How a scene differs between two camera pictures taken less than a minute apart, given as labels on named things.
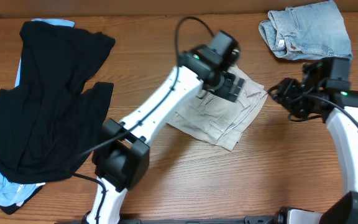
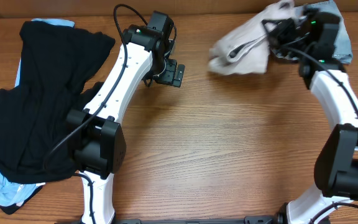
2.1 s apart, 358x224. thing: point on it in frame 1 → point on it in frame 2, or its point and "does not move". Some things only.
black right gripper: (286, 94) → (278, 34)
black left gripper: (233, 88) → (173, 74)
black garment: (43, 129) does not move
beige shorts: (215, 120) → (245, 51)
